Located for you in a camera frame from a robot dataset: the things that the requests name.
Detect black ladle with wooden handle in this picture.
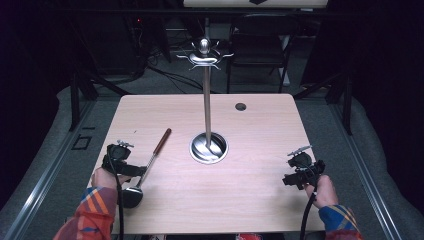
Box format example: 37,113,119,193
121,127,173,210

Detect steel utensil hanging stand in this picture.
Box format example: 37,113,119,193
175,36,235,165

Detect person's left hand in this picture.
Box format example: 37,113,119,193
90,166,132,191

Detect aluminium floor rail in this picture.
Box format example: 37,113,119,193
0,99,98,240
328,101,406,240

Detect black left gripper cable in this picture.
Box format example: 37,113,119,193
106,151,126,240

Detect person's right hand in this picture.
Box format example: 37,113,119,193
303,174,340,210

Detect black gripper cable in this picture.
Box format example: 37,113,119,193
298,163,322,240
106,151,126,240

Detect black chair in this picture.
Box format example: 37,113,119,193
227,13,299,95

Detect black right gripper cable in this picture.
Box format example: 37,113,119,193
298,163,322,240

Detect black floor cables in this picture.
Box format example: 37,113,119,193
144,49,205,95

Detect black metal frame stand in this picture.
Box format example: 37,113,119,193
67,64,132,132
293,70,354,136

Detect red object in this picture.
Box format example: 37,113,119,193
235,233,265,240

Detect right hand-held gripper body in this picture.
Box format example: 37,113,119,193
287,145,326,188

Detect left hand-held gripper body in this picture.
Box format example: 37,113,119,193
101,139,136,177

